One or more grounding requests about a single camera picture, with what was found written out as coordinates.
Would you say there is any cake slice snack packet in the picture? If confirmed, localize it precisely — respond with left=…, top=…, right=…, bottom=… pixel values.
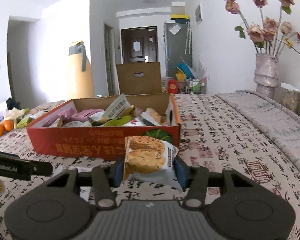
left=123, top=135, right=182, bottom=191

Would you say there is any green snack packet on table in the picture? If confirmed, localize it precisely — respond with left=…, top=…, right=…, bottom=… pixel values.
left=16, top=117, right=33, bottom=129

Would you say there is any patterned tablecloth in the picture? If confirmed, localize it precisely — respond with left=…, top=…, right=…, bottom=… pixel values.
left=0, top=94, right=300, bottom=239

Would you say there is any orange cardboard snack box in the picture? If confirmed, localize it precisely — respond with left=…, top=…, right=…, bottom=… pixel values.
left=26, top=93, right=181, bottom=160

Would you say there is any green snack packet in box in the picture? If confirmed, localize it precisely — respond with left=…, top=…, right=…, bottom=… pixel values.
left=101, top=115, right=134, bottom=127

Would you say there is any red gift box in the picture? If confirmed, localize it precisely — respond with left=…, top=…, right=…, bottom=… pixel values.
left=167, top=79, right=178, bottom=94

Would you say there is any folded pink quilted cloth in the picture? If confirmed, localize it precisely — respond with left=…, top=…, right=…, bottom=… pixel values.
left=217, top=90, right=300, bottom=171

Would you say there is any pink textured vase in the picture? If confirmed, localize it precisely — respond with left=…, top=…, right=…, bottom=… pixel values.
left=254, top=53, right=279, bottom=99

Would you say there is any dark brown entrance door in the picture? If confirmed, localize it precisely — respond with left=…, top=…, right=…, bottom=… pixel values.
left=121, top=27, right=158, bottom=63

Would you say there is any grey refrigerator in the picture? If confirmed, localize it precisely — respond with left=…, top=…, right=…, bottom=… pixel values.
left=164, top=22, right=192, bottom=77

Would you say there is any dried pink rose bouquet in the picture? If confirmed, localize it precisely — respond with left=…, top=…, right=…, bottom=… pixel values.
left=224, top=0, right=300, bottom=58

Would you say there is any yellow box on refrigerator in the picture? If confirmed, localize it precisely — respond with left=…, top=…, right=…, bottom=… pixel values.
left=171, top=14, right=190, bottom=20

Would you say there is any wire storage trolley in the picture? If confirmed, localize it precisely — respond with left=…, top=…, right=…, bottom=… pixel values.
left=185, top=78, right=206, bottom=94

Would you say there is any yellow thermos jug grey handle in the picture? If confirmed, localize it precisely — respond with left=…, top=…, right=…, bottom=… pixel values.
left=68, top=41, right=95, bottom=99

